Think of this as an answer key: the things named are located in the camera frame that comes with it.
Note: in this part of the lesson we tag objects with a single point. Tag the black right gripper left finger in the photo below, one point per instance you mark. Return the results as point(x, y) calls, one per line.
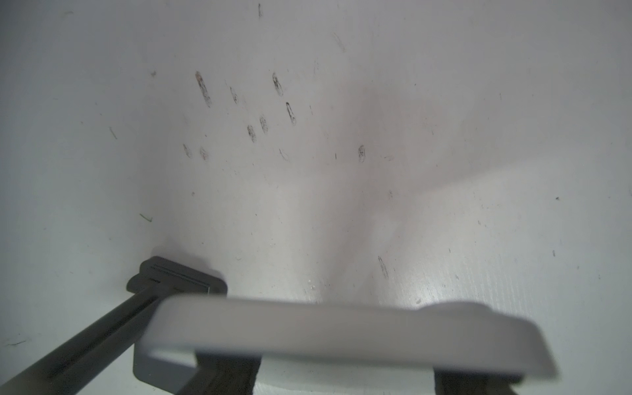
point(223, 375)

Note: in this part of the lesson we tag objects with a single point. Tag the grey round stand centre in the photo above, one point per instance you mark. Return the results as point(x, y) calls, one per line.
point(73, 365)

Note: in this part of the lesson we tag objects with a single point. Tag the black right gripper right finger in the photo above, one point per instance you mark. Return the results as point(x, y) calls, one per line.
point(464, 383)

